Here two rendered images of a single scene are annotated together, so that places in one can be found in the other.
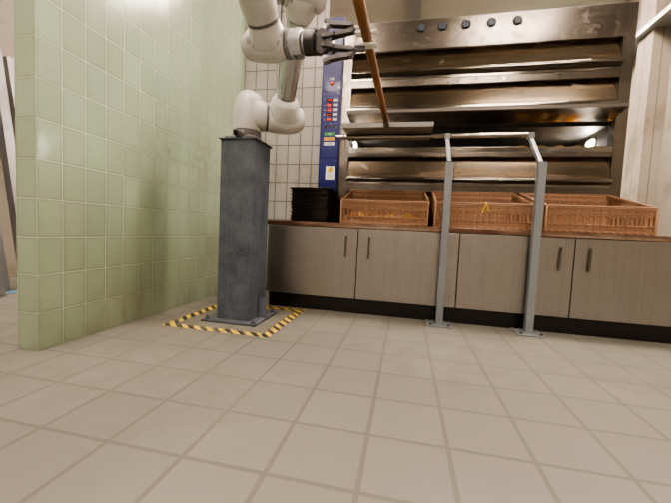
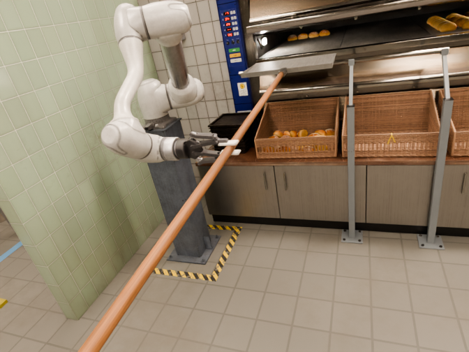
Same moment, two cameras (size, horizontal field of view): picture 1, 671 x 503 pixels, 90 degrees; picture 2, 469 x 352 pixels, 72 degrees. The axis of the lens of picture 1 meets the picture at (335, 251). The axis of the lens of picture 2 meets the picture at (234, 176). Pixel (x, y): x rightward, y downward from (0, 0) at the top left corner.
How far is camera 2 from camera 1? 1.07 m
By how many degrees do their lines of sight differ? 26
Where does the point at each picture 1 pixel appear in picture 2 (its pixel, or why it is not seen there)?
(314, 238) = (237, 174)
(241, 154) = not seen: hidden behind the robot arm
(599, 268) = not seen: outside the picture
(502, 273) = (407, 196)
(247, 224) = (179, 195)
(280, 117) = (180, 100)
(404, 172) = (315, 79)
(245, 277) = (188, 230)
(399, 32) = not seen: outside the picture
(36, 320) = (69, 306)
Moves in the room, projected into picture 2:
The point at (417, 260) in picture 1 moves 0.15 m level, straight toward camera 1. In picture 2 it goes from (329, 188) to (326, 200)
